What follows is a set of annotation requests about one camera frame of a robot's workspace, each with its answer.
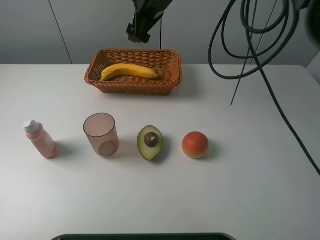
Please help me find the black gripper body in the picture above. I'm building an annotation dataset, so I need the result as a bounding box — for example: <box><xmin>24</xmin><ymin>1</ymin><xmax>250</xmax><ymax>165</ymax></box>
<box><xmin>133</xmin><ymin>0</ymin><xmax>173</xmax><ymax>25</ymax></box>

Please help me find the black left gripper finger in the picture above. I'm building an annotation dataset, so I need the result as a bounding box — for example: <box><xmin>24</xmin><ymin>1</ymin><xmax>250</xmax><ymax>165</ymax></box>
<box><xmin>126</xmin><ymin>23</ymin><xmax>140</xmax><ymax>41</ymax></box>

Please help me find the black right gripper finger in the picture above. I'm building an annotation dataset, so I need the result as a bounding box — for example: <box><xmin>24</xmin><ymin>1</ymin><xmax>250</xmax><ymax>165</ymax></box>
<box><xmin>136</xmin><ymin>23</ymin><xmax>153</xmax><ymax>43</ymax></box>

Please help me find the yellow plastic banana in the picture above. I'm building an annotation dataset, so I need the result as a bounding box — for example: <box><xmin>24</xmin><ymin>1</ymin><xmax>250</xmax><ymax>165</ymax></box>
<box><xmin>100</xmin><ymin>63</ymin><xmax>158</xmax><ymax>82</ymax></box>

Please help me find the brown wicker basket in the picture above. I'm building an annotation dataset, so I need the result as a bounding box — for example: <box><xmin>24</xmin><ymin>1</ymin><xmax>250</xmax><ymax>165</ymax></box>
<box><xmin>84</xmin><ymin>48</ymin><xmax>182</xmax><ymax>96</ymax></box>

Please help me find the translucent pink plastic cup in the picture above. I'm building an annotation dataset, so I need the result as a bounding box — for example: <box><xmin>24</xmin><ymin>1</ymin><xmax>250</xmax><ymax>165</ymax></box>
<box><xmin>83</xmin><ymin>112</ymin><xmax>120</xmax><ymax>157</ymax></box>

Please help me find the halved toy avocado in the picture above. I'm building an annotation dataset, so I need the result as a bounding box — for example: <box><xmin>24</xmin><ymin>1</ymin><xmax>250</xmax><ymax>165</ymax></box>
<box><xmin>137</xmin><ymin>125</ymin><xmax>164</xmax><ymax>161</ymax></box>

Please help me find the red orange toy tomato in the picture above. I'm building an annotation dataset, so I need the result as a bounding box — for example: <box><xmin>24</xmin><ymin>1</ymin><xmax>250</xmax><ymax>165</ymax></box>
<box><xmin>181</xmin><ymin>131</ymin><xmax>210</xmax><ymax>159</ymax></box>

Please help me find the pink bottle white cap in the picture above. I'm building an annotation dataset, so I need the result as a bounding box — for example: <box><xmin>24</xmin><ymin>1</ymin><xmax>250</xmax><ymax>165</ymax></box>
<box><xmin>23</xmin><ymin>120</ymin><xmax>57</xmax><ymax>159</ymax></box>

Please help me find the black tray edge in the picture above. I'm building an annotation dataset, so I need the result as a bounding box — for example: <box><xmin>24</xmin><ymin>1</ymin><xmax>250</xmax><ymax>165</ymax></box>
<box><xmin>53</xmin><ymin>233</ymin><xmax>235</xmax><ymax>240</ymax></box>

